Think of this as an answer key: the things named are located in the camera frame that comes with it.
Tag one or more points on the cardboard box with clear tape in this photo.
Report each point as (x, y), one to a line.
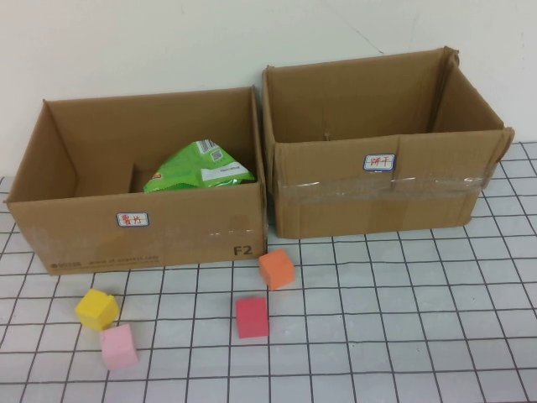
(356, 197)

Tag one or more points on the orange foam cube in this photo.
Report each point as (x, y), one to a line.
(277, 270)

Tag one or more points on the cardboard box printed F2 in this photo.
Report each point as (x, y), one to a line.
(189, 222)

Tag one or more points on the green potato chips bag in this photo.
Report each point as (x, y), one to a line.
(193, 168)

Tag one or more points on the red foam cube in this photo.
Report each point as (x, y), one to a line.
(251, 319)

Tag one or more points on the pink foam cube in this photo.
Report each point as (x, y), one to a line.
(119, 347)

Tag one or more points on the yellow foam cube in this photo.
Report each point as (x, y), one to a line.
(97, 310)

